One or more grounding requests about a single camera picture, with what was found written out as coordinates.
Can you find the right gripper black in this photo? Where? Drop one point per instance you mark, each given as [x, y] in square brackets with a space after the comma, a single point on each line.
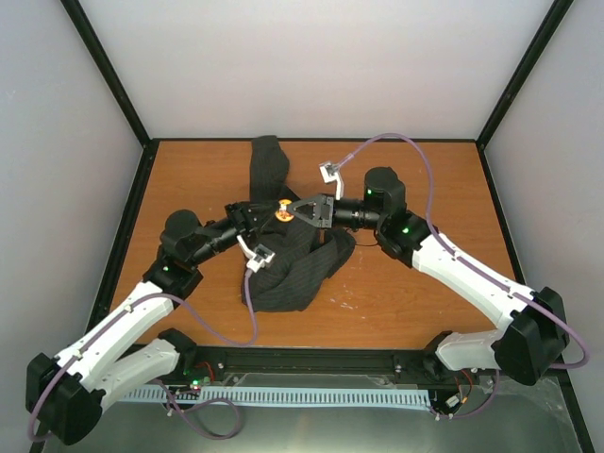
[322, 214]

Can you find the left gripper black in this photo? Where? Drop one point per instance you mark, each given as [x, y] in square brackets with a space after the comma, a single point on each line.
[242, 215]

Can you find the dark pinstriped shirt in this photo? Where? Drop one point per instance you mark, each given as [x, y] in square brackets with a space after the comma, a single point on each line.
[304, 256]

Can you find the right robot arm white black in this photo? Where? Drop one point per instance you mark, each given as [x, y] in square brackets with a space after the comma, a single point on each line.
[527, 336]

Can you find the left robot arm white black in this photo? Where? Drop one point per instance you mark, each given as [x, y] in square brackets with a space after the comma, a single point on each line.
[70, 391]

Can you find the clear plastic sheet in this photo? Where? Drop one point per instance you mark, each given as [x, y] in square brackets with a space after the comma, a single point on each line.
[512, 423]

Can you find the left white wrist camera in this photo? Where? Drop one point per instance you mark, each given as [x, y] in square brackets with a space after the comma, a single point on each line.
[259, 257]

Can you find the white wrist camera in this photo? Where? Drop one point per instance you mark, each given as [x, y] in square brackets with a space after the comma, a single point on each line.
[259, 257]
[331, 174]

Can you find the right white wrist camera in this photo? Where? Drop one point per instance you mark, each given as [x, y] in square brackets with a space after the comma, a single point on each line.
[331, 174]

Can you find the black enclosure frame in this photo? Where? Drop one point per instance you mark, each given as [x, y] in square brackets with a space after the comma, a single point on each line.
[83, 26]

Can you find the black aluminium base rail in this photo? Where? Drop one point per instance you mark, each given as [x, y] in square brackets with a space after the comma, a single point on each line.
[399, 366]

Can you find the light blue slotted cable duct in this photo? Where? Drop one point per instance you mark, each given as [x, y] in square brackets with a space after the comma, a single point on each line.
[282, 397]

